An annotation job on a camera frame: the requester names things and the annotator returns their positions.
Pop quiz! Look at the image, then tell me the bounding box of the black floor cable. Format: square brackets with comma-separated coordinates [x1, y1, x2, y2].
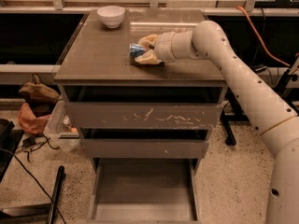
[0, 147, 67, 224]

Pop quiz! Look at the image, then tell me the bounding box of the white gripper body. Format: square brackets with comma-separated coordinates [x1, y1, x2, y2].
[154, 32, 176, 63]

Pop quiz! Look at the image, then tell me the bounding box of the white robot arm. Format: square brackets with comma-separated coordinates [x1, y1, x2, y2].
[135, 21, 299, 224]

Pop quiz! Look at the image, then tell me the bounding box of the black power adapter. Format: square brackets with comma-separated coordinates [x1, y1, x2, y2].
[252, 64, 267, 74]

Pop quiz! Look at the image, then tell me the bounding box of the grey open bottom drawer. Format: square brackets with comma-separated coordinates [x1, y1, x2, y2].
[87, 159, 202, 224]

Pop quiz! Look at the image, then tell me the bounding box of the black table leg frame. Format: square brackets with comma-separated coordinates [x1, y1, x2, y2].
[221, 68, 298, 146]

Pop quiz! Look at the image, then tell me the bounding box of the grey drawer cabinet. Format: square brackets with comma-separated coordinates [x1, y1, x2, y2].
[53, 8, 235, 224]

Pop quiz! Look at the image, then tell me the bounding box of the orange cable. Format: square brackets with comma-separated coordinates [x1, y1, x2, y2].
[235, 5, 292, 68]

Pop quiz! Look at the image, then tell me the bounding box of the grey middle drawer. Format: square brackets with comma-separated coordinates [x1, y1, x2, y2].
[80, 139, 208, 159]

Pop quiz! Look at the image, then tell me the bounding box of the white ceramic bowl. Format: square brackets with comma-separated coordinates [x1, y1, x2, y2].
[97, 6, 125, 28]

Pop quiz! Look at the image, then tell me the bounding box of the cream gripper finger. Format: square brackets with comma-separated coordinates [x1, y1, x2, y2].
[135, 49, 162, 65]
[138, 35, 159, 49]

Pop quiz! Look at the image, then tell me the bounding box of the blue silver redbull can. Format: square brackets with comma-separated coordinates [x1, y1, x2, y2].
[129, 44, 149, 58]

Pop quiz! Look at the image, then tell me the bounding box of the grey top drawer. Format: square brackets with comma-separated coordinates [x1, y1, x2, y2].
[66, 102, 222, 130]

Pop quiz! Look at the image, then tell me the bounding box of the orange cloth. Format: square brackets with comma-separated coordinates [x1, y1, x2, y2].
[18, 103, 50, 134]

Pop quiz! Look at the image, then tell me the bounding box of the black metal bar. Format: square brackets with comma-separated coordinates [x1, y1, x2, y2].
[46, 166, 64, 224]

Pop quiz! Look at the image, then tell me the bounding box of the clear plastic container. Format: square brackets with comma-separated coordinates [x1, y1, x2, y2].
[44, 100, 79, 152]

